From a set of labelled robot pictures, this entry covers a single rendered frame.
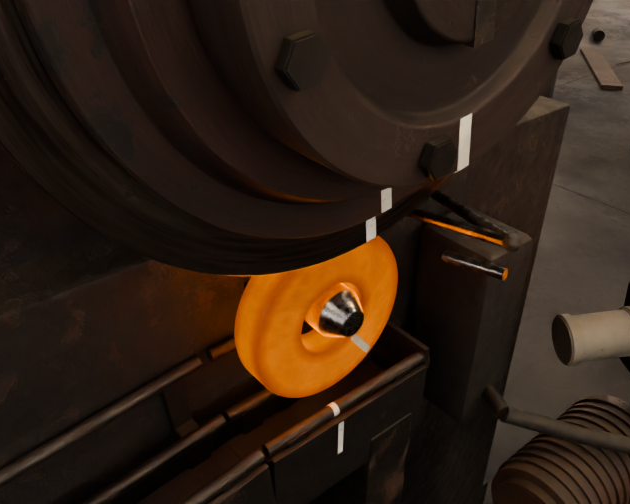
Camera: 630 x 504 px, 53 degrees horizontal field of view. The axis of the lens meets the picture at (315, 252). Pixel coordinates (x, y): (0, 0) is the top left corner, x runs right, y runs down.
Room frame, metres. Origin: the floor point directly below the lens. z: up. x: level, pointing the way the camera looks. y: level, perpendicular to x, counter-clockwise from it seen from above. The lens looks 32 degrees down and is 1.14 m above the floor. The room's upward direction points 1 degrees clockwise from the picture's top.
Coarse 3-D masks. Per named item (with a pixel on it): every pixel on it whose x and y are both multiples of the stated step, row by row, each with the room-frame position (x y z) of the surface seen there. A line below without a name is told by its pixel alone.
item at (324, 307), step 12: (336, 288) 0.42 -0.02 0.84; (348, 288) 0.42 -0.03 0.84; (324, 300) 0.41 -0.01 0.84; (336, 300) 0.41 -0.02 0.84; (348, 300) 0.41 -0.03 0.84; (312, 312) 0.41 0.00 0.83; (324, 312) 0.40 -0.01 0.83; (336, 312) 0.40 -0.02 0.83; (348, 312) 0.40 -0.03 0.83; (360, 312) 0.40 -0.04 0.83; (312, 324) 0.41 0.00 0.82; (324, 324) 0.40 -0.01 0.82; (336, 324) 0.39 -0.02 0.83; (348, 324) 0.40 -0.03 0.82; (360, 324) 0.40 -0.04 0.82; (336, 336) 0.40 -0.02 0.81; (348, 336) 0.40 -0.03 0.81
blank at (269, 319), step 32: (352, 256) 0.43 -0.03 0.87; (384, 256) 0.46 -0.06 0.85; (256, 288) 0.39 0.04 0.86; (288, 288) 0.39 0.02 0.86; (320, 288) 0.41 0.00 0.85; (352, 288) 0.45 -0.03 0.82; (384, 288) 0.46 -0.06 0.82; (256, 320) 0.38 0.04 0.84; (288, 320) 0.39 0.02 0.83; (384, 320) 0.46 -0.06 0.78; (256, 352) 0.37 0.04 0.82; (288, 352) 0.39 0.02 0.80; (320, 352) 0.41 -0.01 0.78; (352, 352) 0.43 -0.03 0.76; (288, 384) 0.39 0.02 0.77; (320, 384) 0.41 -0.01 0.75
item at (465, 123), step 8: (464, 120) 0.35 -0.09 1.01; (464, 128) 0.35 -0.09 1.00; (464, 136) 0.35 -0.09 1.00; (464, 144) 0.36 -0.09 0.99; (464, 152) 0.36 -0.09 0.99; (464, 160) 0.36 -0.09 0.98; (384, 192) 0.41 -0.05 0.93; (384, 200) 0.41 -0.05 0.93; (384, 208) 0.41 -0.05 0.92; (368, 224) 0.43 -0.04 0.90; (368, 232) 0.43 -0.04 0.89; (368, 240) 0.43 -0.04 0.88
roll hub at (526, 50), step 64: (192, 0) 0.29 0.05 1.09; (256, 0) 0.26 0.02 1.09; (320, 0) 0.30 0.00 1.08; (384, 0) 0.32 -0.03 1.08; (448, 0) 0.32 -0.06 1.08; (512, 0) 0.36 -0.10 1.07; (576, 0) 0.42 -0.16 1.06; (256, 64) 0.26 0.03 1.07; (384, 64) 0.32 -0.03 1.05; (448, 64) 0.36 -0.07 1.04; (512, 64) 0.39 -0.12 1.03; (320, 128) 0.28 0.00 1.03; (384, 128) 0.31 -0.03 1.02; (448, 128) 0.35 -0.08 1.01
